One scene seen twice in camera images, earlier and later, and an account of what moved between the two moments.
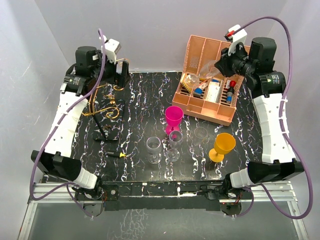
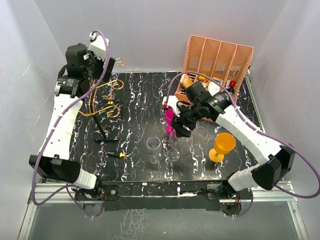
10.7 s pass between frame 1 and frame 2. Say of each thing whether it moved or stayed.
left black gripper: moved
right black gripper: moved
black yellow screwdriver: stayed
